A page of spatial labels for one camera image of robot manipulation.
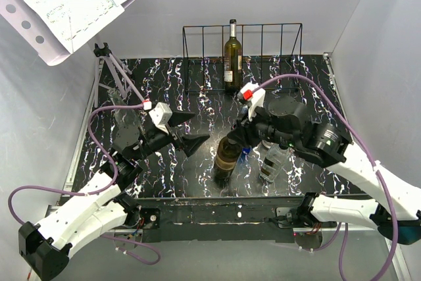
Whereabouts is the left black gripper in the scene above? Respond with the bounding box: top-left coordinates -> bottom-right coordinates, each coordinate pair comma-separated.
133,107 -> 210,162

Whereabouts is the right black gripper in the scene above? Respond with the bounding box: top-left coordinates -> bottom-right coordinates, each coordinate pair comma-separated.
227,101 -> 299,149

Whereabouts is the dark green wine bottle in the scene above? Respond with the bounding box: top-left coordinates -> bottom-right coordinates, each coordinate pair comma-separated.
224,19 -> 243,93
213,136 -> 243,187

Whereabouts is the clear round bottle cork stopper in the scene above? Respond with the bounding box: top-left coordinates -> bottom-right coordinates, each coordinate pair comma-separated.
262,141 -> 273,149

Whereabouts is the clear square bottle orange label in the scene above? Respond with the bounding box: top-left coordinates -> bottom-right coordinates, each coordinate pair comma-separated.
259,144 -> 293,183

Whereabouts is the tall clear bottle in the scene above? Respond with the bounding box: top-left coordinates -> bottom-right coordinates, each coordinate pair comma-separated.
107,88 -> 141,128

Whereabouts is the blue square glass bottle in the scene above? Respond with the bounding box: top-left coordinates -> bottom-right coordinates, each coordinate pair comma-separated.
242,147 -> 251,156

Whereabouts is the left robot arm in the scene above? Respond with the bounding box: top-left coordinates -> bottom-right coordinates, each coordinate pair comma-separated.
18,109 -> 210,280

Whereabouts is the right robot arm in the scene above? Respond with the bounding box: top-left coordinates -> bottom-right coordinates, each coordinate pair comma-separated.
228,91 -> 420,245

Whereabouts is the lilac music stand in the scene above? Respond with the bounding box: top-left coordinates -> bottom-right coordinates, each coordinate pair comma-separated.
0,0 -> 161,109

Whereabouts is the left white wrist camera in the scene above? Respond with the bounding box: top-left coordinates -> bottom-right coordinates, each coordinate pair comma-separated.
142,100 -> 172,135

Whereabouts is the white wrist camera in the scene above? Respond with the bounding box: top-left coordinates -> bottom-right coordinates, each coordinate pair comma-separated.
237,82 -> 266,122
142,100 -> 172,135

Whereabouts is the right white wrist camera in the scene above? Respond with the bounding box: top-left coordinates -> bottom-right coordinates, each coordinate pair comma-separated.
237,82 -> 266,122

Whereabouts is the black wire wine rack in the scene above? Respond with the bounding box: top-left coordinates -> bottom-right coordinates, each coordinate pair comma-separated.
182,22 -> 303,95

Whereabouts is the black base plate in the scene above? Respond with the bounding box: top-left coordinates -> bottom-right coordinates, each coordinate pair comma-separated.
137,196 -> 303,243

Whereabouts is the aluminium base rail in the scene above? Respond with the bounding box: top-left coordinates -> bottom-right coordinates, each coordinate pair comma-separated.
28,52 -> 412,281

